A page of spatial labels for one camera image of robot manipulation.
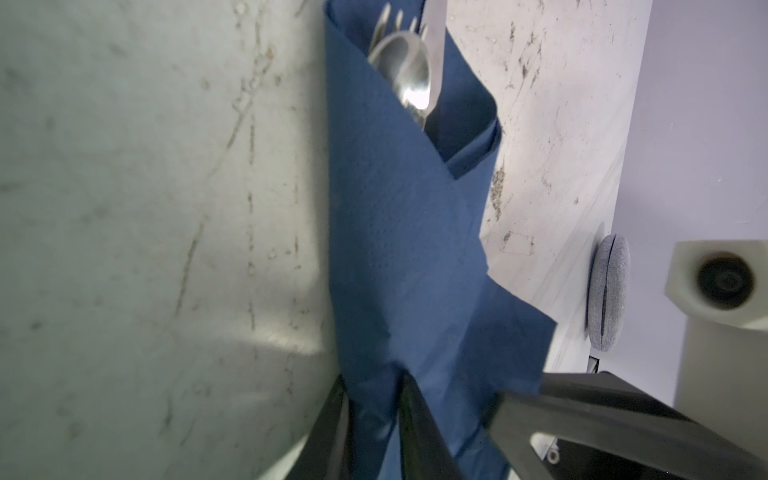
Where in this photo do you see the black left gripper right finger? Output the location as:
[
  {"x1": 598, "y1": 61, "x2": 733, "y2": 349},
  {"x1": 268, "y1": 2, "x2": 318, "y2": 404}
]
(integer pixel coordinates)
[{"x1": 397, "y1": 373, "x2": 463, "y2": 480}]

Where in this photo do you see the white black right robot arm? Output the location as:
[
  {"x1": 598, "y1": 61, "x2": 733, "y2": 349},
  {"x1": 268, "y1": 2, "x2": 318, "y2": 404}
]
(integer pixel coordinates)
[{"x1": 489, "y1": 240, "x2": 767, "y2": 479}]

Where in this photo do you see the silver fork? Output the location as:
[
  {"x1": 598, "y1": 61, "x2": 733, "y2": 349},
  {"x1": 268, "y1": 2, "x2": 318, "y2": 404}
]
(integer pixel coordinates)
[{"x1": 368, "y1": 2, "x2": 429, "y2": 54}]

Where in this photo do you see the silver table knife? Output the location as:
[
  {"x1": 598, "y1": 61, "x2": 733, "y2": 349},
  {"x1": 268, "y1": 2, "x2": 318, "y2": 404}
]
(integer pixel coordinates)
[{"x1": 419, "y1": 0, "x2": 448, "y2": 114}]

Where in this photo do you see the silver spoon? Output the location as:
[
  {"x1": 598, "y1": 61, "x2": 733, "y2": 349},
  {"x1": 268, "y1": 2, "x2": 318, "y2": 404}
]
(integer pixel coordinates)
[{"x1": 368, "y1": 31, "x2": 432, "y2": 129}]

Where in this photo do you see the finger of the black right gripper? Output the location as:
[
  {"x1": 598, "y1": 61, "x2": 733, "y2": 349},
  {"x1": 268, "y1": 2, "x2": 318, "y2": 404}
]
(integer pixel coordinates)
[{"x1": 487, "y1": 372, "x2": 767, "y2": 479}]

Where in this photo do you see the dark blue paper napkin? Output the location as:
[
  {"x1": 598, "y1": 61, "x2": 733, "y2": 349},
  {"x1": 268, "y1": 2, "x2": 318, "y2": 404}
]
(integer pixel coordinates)
[{"x1": 324, "y1": 1, "x2": 555, "y2": 479}]

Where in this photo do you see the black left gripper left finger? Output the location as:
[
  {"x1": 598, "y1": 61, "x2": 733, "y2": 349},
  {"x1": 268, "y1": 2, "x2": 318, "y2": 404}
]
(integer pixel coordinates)
[{"x1": 285, "y1": 376, "x2": 350, "y2": 480}]

